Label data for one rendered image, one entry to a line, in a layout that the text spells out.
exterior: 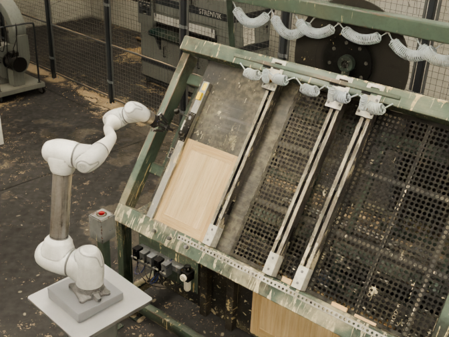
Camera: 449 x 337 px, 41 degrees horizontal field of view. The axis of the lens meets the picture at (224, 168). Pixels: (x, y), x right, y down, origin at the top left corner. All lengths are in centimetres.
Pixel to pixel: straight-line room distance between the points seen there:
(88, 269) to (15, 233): 234
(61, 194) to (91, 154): 30
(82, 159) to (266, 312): 154
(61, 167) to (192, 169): 97
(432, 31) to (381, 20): 31
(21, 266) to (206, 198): 198
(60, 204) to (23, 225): 240
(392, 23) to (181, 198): 165
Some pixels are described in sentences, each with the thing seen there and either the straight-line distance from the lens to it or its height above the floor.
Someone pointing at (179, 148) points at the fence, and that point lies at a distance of 391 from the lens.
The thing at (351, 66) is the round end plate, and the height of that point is 185.
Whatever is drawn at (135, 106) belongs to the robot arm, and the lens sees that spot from 354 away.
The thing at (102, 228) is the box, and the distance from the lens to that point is 389.
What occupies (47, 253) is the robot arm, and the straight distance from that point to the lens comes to 343.
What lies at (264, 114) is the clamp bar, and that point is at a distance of 364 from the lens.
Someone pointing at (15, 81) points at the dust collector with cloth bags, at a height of 23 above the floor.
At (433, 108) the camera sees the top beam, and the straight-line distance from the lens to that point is 330.
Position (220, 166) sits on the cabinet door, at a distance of 374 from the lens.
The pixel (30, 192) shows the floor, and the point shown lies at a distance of 621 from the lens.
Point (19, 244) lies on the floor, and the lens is 544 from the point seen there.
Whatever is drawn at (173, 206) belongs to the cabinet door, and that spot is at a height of 99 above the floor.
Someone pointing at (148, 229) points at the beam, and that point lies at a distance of 390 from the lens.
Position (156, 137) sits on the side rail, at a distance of 406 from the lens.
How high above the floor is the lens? 296
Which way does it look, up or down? 27 degrees down
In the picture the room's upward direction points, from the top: 2 degrees clockwise
